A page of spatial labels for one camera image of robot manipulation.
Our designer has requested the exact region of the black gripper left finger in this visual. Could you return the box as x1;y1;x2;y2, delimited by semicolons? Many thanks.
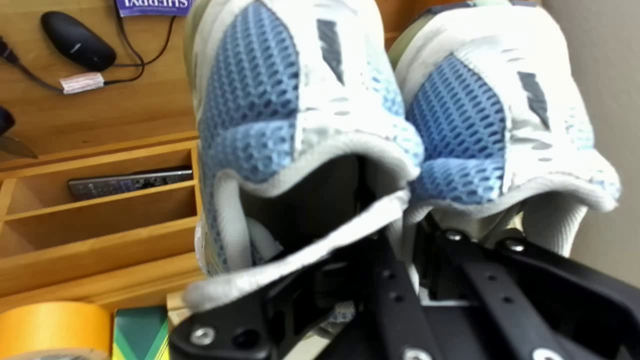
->
167;233;442;360

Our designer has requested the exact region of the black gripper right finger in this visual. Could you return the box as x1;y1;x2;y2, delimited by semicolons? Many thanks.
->
417;227;640;360

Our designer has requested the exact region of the grey blue mesh sneaker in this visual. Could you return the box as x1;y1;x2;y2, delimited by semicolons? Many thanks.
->
387;2;624;259
181;0;425;316

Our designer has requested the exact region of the green yellow patterned box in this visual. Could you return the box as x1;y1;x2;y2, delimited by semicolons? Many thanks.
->
109;304;171;360

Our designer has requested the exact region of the black remote control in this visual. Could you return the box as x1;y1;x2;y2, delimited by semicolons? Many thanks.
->
65;166;195;203

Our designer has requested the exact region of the yellow tape roll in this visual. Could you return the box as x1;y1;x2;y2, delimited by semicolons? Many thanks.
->
0;300;114;360

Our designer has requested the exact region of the wooden roll-top desk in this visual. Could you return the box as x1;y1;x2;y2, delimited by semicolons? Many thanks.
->
0;0;467;318

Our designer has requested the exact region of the black computer mouse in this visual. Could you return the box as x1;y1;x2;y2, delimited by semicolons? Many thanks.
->
38;8;117;75

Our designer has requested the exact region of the thin black cable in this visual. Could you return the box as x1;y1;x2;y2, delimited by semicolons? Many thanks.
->
0;12;177;97

